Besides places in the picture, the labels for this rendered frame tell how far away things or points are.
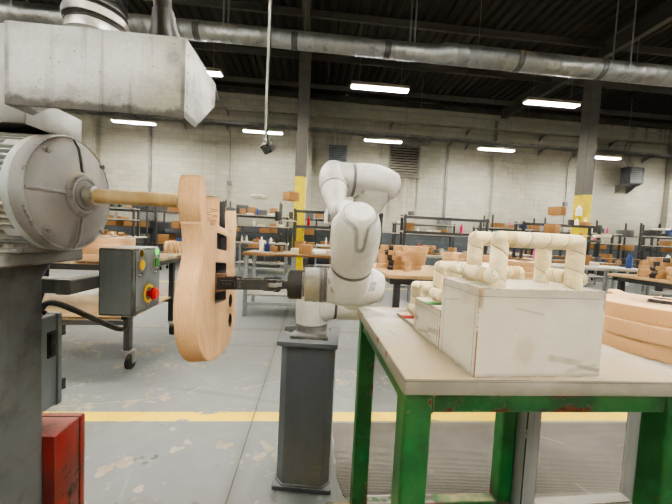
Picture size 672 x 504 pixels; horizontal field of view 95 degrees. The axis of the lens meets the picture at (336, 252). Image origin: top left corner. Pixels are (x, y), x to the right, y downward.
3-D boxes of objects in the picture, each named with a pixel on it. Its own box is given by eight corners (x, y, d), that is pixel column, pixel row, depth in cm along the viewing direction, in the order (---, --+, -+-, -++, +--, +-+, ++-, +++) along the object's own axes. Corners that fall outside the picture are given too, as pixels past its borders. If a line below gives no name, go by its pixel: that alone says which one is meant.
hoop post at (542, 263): (540, 283, 69) (543, 241, 69) (529, 281, 72) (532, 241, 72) (552, 283, 70) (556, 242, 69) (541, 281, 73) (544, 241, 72)
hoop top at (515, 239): (497, 247, 59) (498, 230, 58) (487, 246, 62) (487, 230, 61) (590, 251, 61) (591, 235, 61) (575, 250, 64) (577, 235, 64)
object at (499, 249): (494, 287, 59) (498, 238, 58) (484, 284, 62) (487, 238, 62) (509, 288, 59) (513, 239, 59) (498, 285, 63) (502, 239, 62)
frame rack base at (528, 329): (475, 379, 58) (481, 288, 57) (437, 349, 73) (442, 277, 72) (600, 376, 62) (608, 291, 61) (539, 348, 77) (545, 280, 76)
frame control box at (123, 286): (28, 340, 83) (28, 245, 82) (86, 319, 105) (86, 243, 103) (123, 342, 85) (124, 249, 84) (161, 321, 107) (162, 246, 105)
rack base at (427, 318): (439, 350, 72) (441, 311, 72) (412, 328, 89) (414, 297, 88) (542, 349, 76) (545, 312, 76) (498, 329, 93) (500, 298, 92)
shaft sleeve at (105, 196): (99, 205, 71) (90, 198, 68) (103, 193, 72) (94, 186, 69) (180, 210, 72) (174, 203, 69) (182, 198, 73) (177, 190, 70)
